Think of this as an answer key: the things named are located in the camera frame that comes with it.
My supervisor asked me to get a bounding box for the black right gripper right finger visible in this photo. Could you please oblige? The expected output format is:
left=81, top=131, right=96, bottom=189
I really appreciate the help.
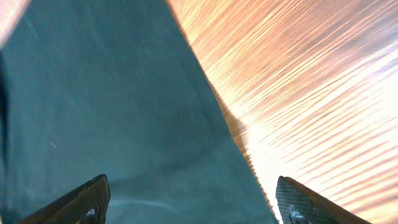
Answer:
left=276, top=176, right=370, bottom=224

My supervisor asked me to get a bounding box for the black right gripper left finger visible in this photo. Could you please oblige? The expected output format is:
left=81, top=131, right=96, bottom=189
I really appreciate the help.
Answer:
left=21, top=174, right=111, bottom=224

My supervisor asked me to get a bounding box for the dark teal t-shirt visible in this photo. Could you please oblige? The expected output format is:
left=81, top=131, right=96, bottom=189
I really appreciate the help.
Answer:
left=1, top=1, right=275, bottom=224

